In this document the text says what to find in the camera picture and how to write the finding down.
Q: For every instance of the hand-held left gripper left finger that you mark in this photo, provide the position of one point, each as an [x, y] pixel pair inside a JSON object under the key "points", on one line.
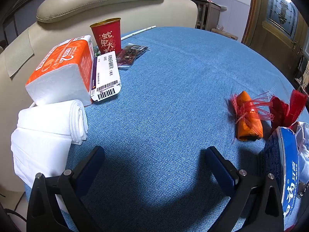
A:
{"points": [[90, 166]]}

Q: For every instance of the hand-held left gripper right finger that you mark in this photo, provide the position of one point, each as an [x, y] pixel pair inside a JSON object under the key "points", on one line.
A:
{"points": [[222, 171]]}

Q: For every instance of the blue toothpaste box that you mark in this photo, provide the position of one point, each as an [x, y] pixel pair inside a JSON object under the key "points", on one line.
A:
{"points": [[287, 169]]}

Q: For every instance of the red ribbon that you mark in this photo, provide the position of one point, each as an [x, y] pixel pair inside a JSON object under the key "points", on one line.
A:
{"points": [[277, 111]]}

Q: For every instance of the white tissue stack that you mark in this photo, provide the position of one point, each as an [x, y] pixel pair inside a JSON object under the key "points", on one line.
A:
{"points": [[36, 154]]}

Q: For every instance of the rolled white tissue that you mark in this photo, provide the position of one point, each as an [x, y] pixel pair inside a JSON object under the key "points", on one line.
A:
{"points": [[48, 118]]}

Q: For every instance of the white medicine box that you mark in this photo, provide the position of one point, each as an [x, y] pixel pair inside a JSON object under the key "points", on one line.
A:
{"points": [[106, 72]]}

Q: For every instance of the blue tablecloth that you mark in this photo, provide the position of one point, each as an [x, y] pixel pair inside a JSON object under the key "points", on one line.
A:
{"points": [[169, 89]]}

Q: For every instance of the orange tissue pack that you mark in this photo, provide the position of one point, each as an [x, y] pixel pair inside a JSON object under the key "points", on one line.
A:
{"points": [[60, 60]]}

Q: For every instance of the dark red snack wrapper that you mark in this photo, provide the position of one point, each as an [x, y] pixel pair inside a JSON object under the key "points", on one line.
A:
{"points": [[130, 53]]}

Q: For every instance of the red paper cup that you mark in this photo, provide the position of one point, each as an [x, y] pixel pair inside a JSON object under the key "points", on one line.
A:
{"points": [[106, 32]]}

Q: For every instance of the brown cardboard box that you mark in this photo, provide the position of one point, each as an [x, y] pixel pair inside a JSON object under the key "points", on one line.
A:
{"points": [[224, 33]]}

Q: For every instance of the white plastic stick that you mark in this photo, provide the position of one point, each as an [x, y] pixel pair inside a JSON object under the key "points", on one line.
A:
{"points": [[140, 32]]}

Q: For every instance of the wooden door with glass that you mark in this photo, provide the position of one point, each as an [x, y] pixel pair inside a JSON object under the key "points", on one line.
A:
{"points": [[263, 33]]}

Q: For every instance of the wooden slatted cabinet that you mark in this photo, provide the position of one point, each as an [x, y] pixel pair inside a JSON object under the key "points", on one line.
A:
{"points": [[212, 17]]}

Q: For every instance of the beige leather sofa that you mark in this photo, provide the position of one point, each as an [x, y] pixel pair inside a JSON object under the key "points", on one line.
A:
{"points": [[108, 2]]}

